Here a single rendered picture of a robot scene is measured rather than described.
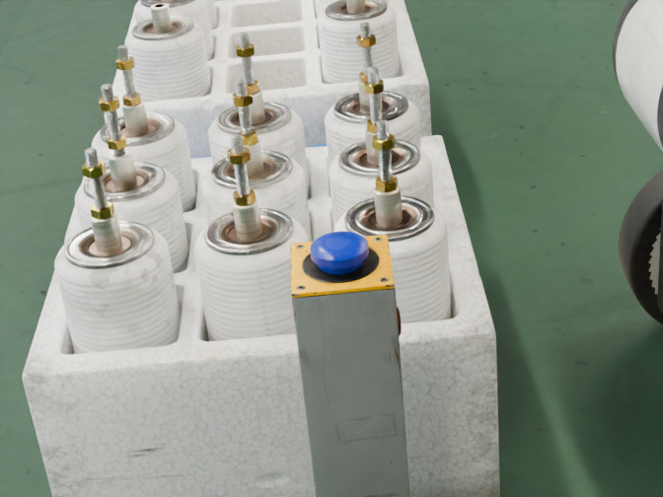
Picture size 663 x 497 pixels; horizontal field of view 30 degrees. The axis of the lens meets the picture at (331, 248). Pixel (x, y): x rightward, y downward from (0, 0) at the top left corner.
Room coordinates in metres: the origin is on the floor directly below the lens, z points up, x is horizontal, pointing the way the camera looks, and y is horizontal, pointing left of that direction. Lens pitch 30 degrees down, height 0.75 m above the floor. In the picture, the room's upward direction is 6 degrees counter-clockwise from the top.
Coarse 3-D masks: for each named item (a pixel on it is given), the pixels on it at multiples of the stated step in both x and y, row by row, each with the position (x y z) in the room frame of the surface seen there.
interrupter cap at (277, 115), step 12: (228, 108) 1.17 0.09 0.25; (264, 108) 1.17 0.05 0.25; (276, 108) 1.16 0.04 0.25; (288, 108) 1.16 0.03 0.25; (228, 120) 1.14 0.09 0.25; (264, 120) 1.14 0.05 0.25; (276, 120) 1.13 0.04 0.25; (288, 120) 1.13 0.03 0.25; (228, 132) 1.12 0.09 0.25; (264, 132) 1.11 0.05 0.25
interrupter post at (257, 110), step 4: (260, 92) 1.15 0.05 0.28; (256, 96) 1.14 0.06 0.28; (260, 96) 1.14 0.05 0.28; (256, 100) 1.14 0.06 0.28; (260, 100) 1.14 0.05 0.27; (252, 104) 1.14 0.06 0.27; (256, 104) 1.14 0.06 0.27; (260, 104) 1.14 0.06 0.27; (252, 108) 1.14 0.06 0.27; (256, 108) 1.14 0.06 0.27; (260, 108) 1.14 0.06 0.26; (252, 112) 1.14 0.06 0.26; (256, 112) 1.14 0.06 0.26; (260, 112) 1.14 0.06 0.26; (252, 116) 1.14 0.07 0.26; (256, 116) 1.14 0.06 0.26; (260, 116) 1.14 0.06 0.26; (264, 116) 1.15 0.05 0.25; (252, 120) 1.14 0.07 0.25; (256, 120) 1.14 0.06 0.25; (260, 120) 1.14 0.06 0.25
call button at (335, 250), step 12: (324, 240) 0.75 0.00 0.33; (336, 240) 0.74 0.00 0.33; (348, 240) 0.74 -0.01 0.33; (360, 240) 0.74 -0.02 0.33; (312, 252) 0.73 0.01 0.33; (324, 252) 0.73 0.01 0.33; (336, 252) 0.73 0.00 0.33; (348, 252) 0.73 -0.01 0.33; (360, 252) 0.73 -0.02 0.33; (324, 264) 0.72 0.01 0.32; (336, 264) 0.72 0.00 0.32; (348, 264) 0.72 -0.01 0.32; (360, 264) 0.73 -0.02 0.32
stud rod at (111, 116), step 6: (108, 84) 1.03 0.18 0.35; (102, 90) 1.03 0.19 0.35; (108, 90) 1.03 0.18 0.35; (108, 96) 1.03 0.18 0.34; (108, 114) 1.03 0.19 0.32; (114, 114) 1.03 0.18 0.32; (108, 120) 1.03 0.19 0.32; (114, 120) 1.03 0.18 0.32; (114, 126) 1.03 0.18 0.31; (114, 132) 1.03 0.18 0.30; (120, 132) 1.03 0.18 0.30; (114, 138) 1.03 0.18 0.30; (120, 138) 1.03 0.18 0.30; (114, 150) 1.03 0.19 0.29; (120, 150) 1.03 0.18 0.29; (114, 156) 1.03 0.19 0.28
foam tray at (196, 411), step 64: (320, 192) 1.11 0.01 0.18; (448, 192) 1.08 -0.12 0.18; (192, 256) 1.01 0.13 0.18; (64, 320) 0.92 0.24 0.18; (192, 320) 0.90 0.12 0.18; (448, 320) 0.86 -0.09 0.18; (64, 384) 0.84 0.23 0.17; (128, 384) 0.84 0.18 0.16; (192, 384) 0.84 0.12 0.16; (256, 384) 0.84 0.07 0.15; (448, 384) 0.83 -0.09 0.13; (64, 448) 0.84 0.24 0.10; (128, 448) 0.84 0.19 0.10; (192, 448) 0.84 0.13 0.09; (256, 448) 0.84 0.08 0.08; (448, 448) 0.83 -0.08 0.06
